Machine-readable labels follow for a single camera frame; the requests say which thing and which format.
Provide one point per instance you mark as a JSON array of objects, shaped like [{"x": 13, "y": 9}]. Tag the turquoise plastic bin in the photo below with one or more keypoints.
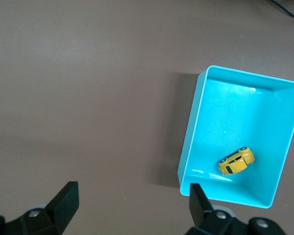
[{"x": 235, "y": 117}]

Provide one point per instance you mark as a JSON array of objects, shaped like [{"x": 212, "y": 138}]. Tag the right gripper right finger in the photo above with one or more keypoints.
[{"x": 210, "y": 222}]

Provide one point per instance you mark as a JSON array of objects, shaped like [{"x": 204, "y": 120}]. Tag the yellow beetle toy car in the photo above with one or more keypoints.
[{"x": 237, "y": 162}]

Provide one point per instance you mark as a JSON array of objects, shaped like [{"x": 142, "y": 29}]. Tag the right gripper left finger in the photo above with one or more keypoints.
[{"x": 54, "y": 215}]

